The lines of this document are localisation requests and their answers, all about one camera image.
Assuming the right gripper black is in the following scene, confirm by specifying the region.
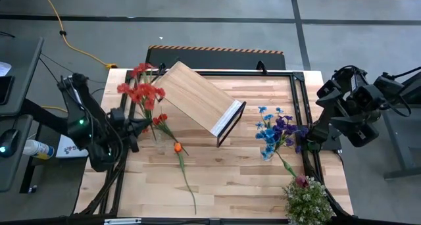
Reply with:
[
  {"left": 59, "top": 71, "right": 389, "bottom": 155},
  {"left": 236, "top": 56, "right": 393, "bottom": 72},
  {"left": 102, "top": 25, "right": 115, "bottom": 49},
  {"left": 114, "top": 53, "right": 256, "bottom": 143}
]
[{"left": 316, "top": 80, "right": 384, "bottom": 149}]

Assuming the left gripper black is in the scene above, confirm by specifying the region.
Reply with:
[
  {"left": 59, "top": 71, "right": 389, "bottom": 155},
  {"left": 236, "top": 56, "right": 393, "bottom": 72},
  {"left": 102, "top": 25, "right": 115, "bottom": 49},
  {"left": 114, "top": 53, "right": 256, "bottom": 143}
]
[{"left": 108, "top": 108, "right": 151, "bottom": 153}]

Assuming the large red flower bunch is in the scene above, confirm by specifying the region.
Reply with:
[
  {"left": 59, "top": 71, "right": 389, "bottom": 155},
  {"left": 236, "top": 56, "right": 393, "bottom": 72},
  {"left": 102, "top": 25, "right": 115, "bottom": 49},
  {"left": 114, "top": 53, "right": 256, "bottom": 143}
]
[{"left": 116, "top": 62, "right": 167, "bottom": 142}]

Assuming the orange tulip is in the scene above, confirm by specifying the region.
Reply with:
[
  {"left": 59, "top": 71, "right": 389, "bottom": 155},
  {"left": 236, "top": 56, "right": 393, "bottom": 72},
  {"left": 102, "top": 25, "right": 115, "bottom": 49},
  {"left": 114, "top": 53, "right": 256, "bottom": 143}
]
[{"left": 173, "top": 141, "right": 197, "bottom": 215}]

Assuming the purple flower bunch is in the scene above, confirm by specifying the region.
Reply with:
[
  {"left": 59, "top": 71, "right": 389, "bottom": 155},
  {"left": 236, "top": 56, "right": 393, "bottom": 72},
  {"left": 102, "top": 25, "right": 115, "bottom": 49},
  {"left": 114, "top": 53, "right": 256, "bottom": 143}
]
[{"left": 274, "top": 114, "right": 310, "bottom": 153}]

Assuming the blue flower bunch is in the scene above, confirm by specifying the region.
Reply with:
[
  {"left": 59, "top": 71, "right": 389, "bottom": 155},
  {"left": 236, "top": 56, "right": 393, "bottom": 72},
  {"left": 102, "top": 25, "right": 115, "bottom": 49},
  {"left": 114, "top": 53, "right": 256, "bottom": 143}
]
[{"left": 255, "top": 105, "right": 285, "bottom": 160}]

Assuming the dark pink tulip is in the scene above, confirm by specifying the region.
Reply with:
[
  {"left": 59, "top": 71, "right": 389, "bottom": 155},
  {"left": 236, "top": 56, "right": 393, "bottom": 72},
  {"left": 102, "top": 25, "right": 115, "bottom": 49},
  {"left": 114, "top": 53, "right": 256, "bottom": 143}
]
[{"left": 274, "top": 151, "right": 310, "bottom": 189}]

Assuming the small red flower sprig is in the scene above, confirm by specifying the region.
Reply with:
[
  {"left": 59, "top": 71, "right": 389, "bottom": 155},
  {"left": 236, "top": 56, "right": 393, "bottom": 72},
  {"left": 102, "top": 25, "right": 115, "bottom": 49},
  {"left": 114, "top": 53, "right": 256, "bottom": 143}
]
[{"left": 141, "top": 112, "right": 190, "bottom": 156}]

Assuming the clear glass vase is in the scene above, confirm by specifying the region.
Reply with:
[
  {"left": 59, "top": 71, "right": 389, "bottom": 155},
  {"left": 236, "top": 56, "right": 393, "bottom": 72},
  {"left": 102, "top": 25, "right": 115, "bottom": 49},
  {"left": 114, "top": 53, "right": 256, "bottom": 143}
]
[
  {"left": 261, "top": 145, "right": 276, "bottom": 162},
  {"left": 149, "top": 129, "right": 168, "bottom": 150}
]

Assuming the white printed sign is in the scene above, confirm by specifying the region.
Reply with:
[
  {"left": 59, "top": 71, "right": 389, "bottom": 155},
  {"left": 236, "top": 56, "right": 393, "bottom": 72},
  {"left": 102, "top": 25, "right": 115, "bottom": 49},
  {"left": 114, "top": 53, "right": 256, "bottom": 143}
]
[{"left": 55, "top": 134, "right": 89, "bottom": 159}]

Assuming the grey metal cart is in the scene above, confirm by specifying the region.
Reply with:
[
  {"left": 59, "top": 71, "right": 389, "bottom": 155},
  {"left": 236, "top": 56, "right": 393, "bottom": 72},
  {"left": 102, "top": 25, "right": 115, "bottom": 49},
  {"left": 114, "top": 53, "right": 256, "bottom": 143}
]
[{"left": 383, "top": 70, "right": 421, "bottom": 180}]

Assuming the black diagonal support beam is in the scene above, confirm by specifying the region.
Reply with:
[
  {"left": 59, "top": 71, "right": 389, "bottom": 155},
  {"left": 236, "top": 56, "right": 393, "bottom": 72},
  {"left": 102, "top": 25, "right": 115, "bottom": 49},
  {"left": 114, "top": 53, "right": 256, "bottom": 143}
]
[{"left": 21, "top": 98, "right": 72, "bottom": 137}]

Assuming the white-flowered plant in black pot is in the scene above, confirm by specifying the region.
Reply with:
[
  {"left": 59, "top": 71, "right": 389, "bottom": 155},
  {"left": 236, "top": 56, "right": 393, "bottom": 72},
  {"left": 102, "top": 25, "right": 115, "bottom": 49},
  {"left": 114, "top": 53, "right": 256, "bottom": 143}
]
[{"left": 282, "top": 177, "right": 335, "bottom": 225}]

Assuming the black hazard-striped floor mat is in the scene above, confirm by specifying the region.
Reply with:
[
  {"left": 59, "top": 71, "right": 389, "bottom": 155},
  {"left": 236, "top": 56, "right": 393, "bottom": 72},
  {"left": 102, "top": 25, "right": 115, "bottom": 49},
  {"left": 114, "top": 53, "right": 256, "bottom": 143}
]
[{"left": 143, "top": 45, "right": 285, "bottom": 70}]

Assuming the white spray can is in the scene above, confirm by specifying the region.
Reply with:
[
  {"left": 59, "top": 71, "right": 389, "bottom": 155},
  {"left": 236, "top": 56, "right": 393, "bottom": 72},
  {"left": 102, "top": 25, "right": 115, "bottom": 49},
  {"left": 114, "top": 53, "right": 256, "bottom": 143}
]
[{"left": 22, "top": 139, "right": 55, "bottom": 160}]

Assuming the grey desk top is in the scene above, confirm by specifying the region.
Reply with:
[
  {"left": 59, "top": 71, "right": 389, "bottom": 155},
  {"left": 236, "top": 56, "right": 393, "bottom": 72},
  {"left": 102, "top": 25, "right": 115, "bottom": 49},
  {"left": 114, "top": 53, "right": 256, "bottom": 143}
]
[{"left": 0, "top": 37, "right": 44, "bottom": 117}]

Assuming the black computer mouse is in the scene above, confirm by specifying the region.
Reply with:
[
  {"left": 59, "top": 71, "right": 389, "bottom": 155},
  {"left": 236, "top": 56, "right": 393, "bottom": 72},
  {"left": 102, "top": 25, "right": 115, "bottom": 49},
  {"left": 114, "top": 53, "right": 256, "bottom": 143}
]
[{"left": 0, "top": 128, "right": 20, "bottom": 159}]

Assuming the grey keyboard tray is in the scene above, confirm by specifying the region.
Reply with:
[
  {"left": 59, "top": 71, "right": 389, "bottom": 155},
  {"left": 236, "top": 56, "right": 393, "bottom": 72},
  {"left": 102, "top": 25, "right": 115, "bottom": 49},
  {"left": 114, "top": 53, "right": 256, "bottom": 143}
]
[{"left": 0, "top": 114, "right": 34, "bottom": 193}]

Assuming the black tablet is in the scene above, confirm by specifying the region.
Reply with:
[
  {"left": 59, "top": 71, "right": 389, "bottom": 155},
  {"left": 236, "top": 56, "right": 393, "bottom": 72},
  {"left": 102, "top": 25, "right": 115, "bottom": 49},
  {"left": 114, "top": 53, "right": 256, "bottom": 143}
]
[{"left": 0, "top": 75, "right": 16, "bottom": 106}]

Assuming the white paper sheet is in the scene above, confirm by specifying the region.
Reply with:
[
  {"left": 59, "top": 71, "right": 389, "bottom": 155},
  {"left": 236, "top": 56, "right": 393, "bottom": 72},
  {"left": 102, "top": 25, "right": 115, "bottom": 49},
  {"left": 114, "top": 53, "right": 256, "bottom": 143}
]
[{"left": 0, "top": 61, "right": 12, "bottom": 77}]

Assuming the wooden shelf with black frame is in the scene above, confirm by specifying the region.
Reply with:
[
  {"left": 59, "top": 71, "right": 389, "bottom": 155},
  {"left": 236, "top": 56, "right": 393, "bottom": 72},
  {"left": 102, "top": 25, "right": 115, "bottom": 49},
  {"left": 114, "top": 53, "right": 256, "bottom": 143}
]
[{"left": 148, "top": 60, "right": 247, "bottom": 149}]

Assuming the yellow extension cable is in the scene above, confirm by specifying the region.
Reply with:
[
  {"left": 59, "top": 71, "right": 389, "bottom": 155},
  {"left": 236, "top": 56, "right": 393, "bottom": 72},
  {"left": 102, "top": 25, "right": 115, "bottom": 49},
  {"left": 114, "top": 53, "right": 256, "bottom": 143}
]
[
  {"left": 41, "top": 105, "right": 68, "bottom": 114},
  {"left": 37, "top": 0, "right": 118, "bottom": 70}
]

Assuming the silver metal bracket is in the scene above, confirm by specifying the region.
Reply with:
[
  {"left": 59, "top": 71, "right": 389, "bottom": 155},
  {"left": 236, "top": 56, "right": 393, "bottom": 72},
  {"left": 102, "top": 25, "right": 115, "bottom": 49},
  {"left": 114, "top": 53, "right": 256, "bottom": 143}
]
[{"left": 104, "top": 217, "right": 142, "bottom": 225}]

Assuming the black floor cable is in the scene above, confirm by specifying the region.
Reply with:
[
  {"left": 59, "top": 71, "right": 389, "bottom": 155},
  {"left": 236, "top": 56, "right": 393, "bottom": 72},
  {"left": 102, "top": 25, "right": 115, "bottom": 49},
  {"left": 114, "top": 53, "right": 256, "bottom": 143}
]
[
  {"left": 38, "top": 57, "right": 106, "bottom": 97},
  {"left": 39, "top": 52, "right": 107, "bottom": 85}
]

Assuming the black metal rig frame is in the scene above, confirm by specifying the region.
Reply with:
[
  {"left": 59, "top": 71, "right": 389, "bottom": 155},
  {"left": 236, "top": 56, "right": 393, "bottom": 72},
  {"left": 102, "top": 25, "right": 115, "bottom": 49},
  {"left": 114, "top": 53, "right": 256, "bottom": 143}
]
[{"left": 70, "top": 62, "right": 355, "bottom": 225}]

